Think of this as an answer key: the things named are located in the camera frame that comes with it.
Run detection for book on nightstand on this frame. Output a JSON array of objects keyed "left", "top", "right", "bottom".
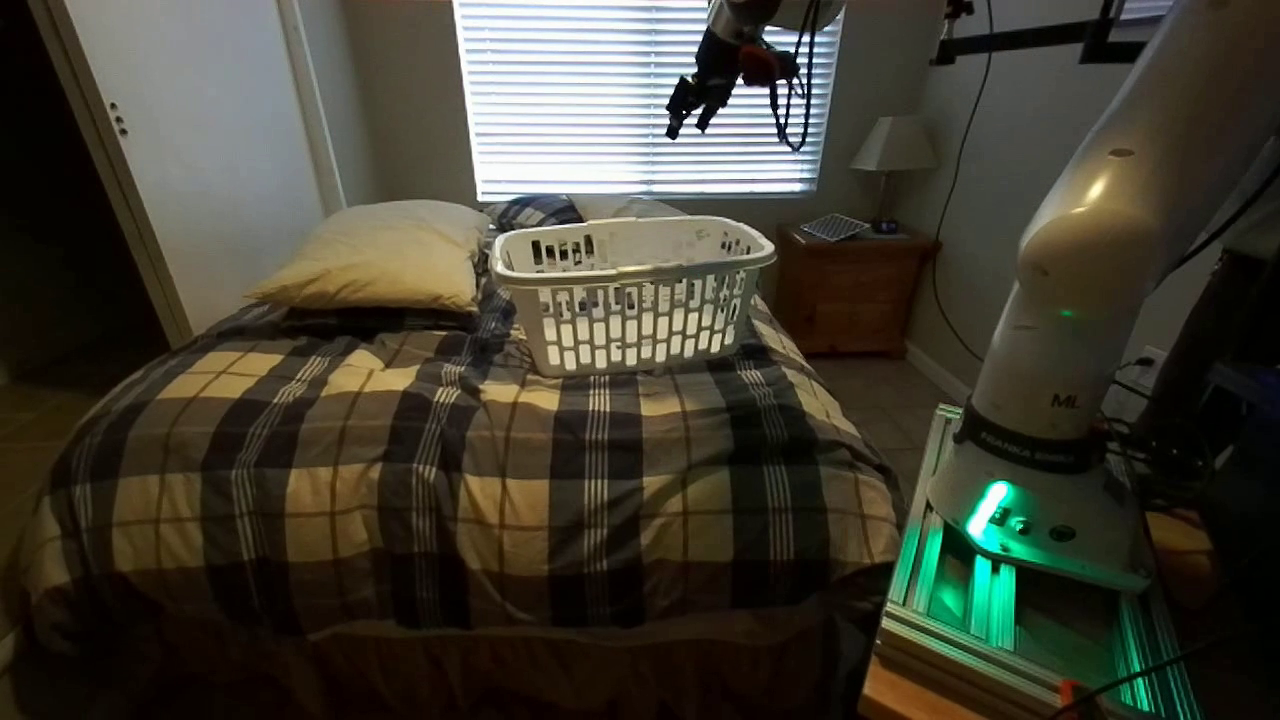
[{"left": 791, "top": 209, "right": 875, "bottom": 248}]

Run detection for black wall cable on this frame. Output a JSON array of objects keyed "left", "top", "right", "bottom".
[{"left": 926, "top": 0, "right": 1000, "bottom": 372}]

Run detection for white window blinds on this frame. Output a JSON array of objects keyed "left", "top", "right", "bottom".
[{"left": 448, "top": 0, "right": 847, "bottom": 209}]

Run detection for dark clothing item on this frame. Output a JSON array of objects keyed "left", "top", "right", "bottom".
[{"left": 482, "top": 194, "right": 591, "bottom": 241}]

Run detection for cream pillow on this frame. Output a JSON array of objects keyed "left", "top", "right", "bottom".
[{"left": 249, "top": 197, "right": 496, "bottom": 319}]

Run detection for small wooden nightstand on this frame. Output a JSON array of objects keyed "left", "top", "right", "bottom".
[{"left": 771, "top": 230, "right": 946, "bottom": 362}]

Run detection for thin black looped cable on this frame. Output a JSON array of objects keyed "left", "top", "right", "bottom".
[{"left": 765, "top": 38, "right": 826, "bottom": 158}]

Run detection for white plastic laundry basket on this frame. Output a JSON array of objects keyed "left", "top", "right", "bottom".
[{"left": 487, "top": 213, "right": 782, "bottom": 382}]

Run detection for white shade table lamp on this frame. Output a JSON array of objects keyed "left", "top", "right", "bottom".
[{"left": 847, "top": 112, "right": 946, "bottom": 241}]

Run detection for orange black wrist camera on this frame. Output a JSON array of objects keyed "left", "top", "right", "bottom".
[{"left": 739, "top": 41, "right": 791, "bottom": 88}]

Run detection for dark equipment rack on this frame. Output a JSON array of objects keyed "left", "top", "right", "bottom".
[{"left": 1128, "top": 241, "right": 1280, "bottom": 552}]

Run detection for plaid bed blanket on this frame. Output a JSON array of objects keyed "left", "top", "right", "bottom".
[{"left": 9, "top": 293, "right": 914, "bottom": 676}]

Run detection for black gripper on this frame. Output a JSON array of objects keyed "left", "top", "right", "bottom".
[{"left": 659, "top": 27, "right": 755, "bottom": 145}]

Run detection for white door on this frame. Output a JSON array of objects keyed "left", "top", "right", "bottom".
[{"left": 29, "top": 0, "right": 338, "bottom": 352}]

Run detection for black wall frame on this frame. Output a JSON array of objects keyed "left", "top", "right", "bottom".
[{"left": 927, "top": 0, "right": 1179, "bottom": 71}]

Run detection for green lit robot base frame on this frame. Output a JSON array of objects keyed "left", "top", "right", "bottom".
[{"left": 874, "top": 397, "right": 1210, "bottom": 720}]

